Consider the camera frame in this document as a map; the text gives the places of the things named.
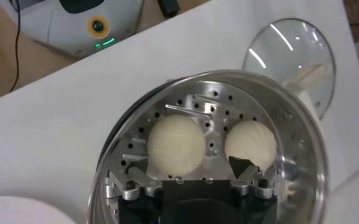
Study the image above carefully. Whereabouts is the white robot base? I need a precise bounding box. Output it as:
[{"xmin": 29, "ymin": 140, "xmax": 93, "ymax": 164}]
[{"xmin": 0, "ymin": 0, "xmax": 145, "ymax": 58}]

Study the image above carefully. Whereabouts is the round glass pot lid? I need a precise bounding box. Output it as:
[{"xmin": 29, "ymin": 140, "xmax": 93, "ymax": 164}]
[{"xmin": 242, "ymin": 18, "xmax": 337, "ymax": 121}]

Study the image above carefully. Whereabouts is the perforated steel steamer basket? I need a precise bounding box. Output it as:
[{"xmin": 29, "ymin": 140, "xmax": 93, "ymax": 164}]
[{"xmin": 87, "ymin": 69, "xmax": 329, "ymax": 224}]

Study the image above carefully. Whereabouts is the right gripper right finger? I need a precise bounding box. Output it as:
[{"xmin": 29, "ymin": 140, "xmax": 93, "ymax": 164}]
[{"xmin": 229, "ymin": 156, "xmax": 282, "ymax": 200}]

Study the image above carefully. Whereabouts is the round white plate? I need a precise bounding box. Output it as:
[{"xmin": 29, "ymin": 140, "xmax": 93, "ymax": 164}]
[{"xmin": 0, "ymin": 196, "xmax": 76, "ymax": 224}]

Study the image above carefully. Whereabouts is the white steamed baozi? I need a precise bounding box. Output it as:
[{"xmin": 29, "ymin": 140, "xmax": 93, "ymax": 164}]
[
  {"xmin": 147, "ymin": 114, "xmax": 207, "ymax": 177},
  {"xmin": 224, "ymin": 120, "xmax": 278, "ymax": 173}
]

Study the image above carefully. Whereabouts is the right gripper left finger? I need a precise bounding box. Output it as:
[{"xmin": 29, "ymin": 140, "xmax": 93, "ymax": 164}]
[{"xmin": 104, "ymin": 166, "xmax": 163, "ymax": 201}]

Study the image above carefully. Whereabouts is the black floor cable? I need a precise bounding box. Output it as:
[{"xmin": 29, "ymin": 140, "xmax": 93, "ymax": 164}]
[{"xmin": 10, "ymin": 0, "xmax": 21, "ymax": 92}]

